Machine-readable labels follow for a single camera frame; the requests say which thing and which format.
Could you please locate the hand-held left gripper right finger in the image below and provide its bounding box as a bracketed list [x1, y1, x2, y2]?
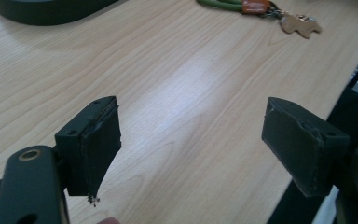
[261, 96, 351, 199]

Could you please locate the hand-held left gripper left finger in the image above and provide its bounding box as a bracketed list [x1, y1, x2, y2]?
[54, 95, 122, 207]

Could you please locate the dark furniture beside table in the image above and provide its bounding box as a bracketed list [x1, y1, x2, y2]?
[325, 40, 358, 150]

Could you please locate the tan bear-shaped key charm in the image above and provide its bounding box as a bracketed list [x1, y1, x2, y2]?
[280, 13, 324, 40]

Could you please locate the black oval object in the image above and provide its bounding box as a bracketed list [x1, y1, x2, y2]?
[0, 0, 119, 27]

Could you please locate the metal key ring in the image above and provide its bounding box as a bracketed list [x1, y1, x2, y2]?
[264, 7, 291, 21]

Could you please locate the green rope strap orange tag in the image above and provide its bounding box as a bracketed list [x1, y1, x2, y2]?
[196, 0, 272, 15]

